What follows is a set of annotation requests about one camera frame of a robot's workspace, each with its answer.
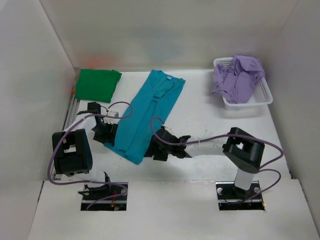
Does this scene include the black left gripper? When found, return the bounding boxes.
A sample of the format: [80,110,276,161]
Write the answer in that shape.
[91,120,117,146]

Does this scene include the green t shirt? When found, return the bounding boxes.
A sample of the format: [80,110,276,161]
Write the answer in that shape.
[74,68,122,103]

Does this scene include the teal t shirt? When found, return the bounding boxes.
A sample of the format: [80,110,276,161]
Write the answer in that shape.
[104,70,186,165]

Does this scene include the lilac t shirt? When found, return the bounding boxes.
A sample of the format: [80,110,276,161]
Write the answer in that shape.
[212,55,265,104]

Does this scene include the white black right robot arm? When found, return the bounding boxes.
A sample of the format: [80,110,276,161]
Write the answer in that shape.
[144,126,265,198]

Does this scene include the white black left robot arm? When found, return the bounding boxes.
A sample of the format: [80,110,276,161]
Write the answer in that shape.
[52,102,118,177]

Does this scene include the white plastic basket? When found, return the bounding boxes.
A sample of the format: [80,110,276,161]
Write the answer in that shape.
[213,57,273,110]

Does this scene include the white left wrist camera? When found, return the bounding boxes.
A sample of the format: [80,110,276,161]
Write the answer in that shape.
[106,110,119,119]

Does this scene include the aluminium frame rail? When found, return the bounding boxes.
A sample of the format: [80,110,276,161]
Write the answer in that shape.
[51,66,83,181]

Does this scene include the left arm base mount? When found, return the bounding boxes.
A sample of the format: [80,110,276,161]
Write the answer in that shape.
[78,172,128,212]

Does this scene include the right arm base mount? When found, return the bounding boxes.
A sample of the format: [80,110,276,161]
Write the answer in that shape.
[215,181,265,211]

